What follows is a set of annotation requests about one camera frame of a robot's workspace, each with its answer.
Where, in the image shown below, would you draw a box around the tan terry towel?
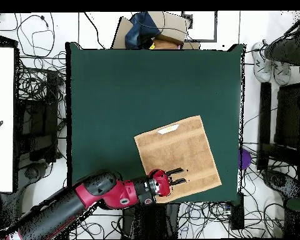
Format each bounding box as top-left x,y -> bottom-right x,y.
133,114 -> 223,204

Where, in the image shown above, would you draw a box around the black panel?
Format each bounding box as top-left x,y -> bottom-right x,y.
274,84 -> 300,151

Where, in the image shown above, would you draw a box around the black power strip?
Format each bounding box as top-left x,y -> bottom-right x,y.
230,191 -> 245,231

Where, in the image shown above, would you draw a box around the black metal rack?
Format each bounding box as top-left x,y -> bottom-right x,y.
14,69 -> 59,163

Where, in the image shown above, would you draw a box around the brown cardboard box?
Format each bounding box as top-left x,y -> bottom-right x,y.
111,11 -> 201,50

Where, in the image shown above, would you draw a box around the dark green table cloth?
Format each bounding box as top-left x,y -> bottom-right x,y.
65,41 -> 246,204

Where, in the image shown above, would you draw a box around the tangled black floor cables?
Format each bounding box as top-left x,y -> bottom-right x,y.
14,13 -> 67,101
178,199 -> 286,239
69,203 -> 124,239

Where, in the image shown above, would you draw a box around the black upright bar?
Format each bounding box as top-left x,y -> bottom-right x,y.
256,82 -> 273,173

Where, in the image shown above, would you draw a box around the black cable with plug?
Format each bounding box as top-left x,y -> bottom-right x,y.
246,39 -> 268,51

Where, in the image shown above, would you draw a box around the purple round object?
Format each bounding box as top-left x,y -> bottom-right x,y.
237,148 -> 253,171

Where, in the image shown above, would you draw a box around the grey stand base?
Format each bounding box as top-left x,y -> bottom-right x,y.
261,169 -> 300,199
19,161 -> 49,186

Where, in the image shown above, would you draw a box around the dark blue garment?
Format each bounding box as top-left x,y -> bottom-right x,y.
124,11 -> 163,49

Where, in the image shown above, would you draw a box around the person's left foot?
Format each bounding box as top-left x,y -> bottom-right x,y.
272,61 -> 293,86

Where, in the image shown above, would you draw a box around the black square floor frame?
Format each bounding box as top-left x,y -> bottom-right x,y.
181,11 -> 218,43

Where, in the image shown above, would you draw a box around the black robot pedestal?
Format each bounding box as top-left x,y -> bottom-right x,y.
121,202 -> 181,239

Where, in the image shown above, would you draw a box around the white board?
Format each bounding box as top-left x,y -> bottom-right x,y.
0,46 -> 15,193

